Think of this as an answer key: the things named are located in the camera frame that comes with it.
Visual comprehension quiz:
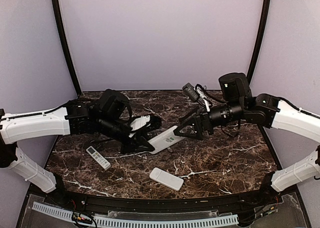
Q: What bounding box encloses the white remote face down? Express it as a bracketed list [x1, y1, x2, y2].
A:
[149, 168, 184, 191]

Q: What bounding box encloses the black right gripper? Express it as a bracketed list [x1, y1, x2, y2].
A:
[173, 98, 246, 140]

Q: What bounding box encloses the small white buttoned remote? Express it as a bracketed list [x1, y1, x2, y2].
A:
[86, 146, 111, 170]

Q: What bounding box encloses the white TCL remote control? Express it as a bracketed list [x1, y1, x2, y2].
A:
[148, 125, 185, 155]

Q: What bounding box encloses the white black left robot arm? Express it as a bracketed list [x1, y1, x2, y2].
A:
[0, 89, 162, 206]

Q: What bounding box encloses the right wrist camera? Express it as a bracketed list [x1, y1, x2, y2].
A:
[182, 83, 200, 102]

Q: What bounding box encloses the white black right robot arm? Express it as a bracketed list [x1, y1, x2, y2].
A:
[174, 72, 320, 205]

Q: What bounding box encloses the black right corner post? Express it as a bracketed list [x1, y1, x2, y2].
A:
[246, 0, 271, 83]

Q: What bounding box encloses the black front rail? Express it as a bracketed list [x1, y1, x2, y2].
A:
[62, 191, 267, 213]

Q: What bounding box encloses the white slotted cable duct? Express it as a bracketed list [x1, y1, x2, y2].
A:
[31, 202, 239, 228]

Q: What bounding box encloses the black corner post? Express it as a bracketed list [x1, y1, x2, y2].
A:
[246, 0, 271, 83]
[51, 0, 82, 97]

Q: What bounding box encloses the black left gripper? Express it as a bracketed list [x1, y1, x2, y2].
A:
[97, 114, 155, 156]

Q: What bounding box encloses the black left corner post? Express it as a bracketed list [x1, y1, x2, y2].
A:
[51, 0, 82, 97]

